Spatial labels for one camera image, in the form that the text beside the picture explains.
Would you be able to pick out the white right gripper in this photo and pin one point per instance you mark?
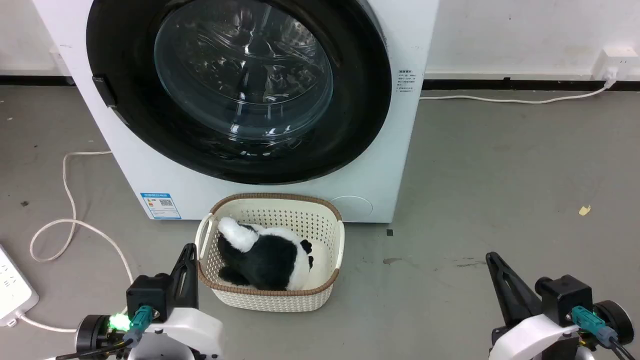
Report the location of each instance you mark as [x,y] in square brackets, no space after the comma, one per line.
[532,340]

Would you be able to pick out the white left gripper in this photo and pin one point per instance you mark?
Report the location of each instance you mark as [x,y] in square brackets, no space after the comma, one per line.
[192,332]

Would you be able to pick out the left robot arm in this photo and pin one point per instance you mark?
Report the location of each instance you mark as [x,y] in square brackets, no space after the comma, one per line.
[95,332]

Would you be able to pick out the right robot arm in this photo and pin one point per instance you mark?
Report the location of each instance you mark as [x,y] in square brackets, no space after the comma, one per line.
[615,320]

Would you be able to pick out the white front-load washing machine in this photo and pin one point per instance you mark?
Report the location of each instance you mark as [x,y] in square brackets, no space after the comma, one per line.
[400,150]

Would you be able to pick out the black round glass washer door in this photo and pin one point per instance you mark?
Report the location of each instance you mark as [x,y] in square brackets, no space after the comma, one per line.
[240,75]

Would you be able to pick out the blue energy label sticker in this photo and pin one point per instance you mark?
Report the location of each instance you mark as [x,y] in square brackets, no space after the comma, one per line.
[160,205]

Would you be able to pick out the black and white panda plush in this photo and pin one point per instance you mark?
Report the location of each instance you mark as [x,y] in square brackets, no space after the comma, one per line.
[265,260]

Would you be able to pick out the cream plastic laundry basket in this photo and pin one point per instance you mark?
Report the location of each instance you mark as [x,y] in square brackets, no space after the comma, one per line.
[280,300]

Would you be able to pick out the yellow paper scrap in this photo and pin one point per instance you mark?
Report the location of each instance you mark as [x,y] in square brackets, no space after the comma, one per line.
[584,210]

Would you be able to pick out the white power strip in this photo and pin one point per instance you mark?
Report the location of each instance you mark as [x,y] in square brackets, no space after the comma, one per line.
[11,290]

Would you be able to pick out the round white filter cover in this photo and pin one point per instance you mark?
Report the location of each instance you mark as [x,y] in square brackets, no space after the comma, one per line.
[351,207]

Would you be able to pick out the small text sticker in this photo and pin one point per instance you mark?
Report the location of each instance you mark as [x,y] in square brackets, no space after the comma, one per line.
[406,81]

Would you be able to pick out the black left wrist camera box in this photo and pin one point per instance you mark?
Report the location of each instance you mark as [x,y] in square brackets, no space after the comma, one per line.
[149,295]

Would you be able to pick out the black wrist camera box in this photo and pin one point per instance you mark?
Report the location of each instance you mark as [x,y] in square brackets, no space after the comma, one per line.
[149,295]
[565,297]

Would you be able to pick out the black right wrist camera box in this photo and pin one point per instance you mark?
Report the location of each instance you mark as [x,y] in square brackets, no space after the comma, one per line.
[565,297]

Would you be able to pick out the white wall socket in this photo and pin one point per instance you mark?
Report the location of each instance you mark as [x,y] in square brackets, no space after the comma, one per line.
[617,62]

